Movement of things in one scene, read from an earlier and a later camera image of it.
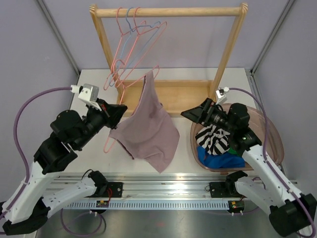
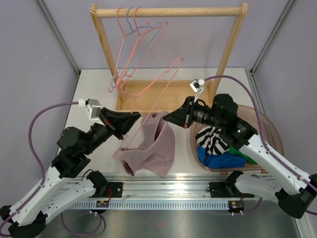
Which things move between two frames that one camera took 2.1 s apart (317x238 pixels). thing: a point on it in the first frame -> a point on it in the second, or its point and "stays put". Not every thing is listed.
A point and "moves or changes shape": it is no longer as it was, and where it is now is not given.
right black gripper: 198,114 -> 183,116
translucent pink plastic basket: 275,145 stays put
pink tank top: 148,134 moves or changes shape
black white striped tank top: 215,140 stays put
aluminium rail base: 154,185 stays put
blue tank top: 227,160 stays put
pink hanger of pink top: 155,70 -> 180,63
